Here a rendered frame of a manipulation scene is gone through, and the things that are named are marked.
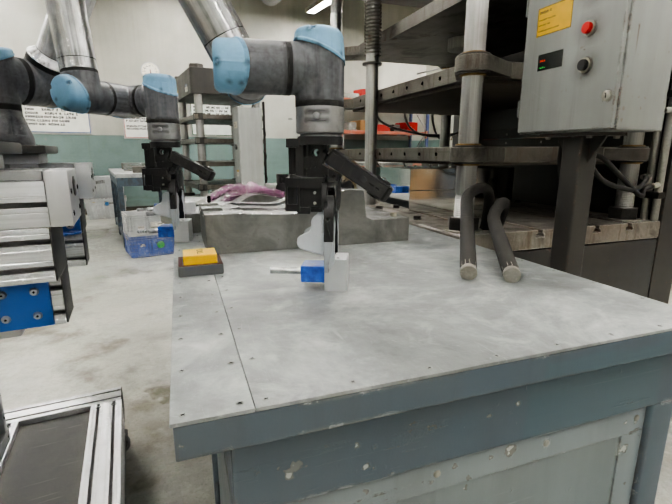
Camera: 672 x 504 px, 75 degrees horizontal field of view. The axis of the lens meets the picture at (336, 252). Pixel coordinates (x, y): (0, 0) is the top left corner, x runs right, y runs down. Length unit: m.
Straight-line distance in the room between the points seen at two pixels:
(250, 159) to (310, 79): 4.95
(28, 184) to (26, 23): 7.80
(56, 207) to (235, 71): 0.37
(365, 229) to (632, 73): 0.68
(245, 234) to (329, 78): 0.45
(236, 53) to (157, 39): 8.00
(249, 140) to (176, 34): 3.54
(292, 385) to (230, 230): 0.60
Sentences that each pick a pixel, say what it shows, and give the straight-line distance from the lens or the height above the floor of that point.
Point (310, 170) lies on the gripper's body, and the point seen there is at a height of 0.99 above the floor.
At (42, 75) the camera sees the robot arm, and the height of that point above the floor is 1.21.
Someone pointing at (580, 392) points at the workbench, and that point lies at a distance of 0.66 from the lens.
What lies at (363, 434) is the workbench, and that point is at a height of 0.73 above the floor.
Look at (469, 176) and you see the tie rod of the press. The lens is 1.36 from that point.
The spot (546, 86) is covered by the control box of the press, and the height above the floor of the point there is 1.19.
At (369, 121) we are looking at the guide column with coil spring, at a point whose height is 1.16.
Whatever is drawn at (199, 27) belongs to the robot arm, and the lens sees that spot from 0.81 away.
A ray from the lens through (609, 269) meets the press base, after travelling 1.78.
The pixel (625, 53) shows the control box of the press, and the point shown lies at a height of 1.23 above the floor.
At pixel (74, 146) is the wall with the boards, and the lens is 8.37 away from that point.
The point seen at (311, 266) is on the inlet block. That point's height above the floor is 0.84.
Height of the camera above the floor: 1.02
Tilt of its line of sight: 13 degrees down
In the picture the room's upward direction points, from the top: straight up
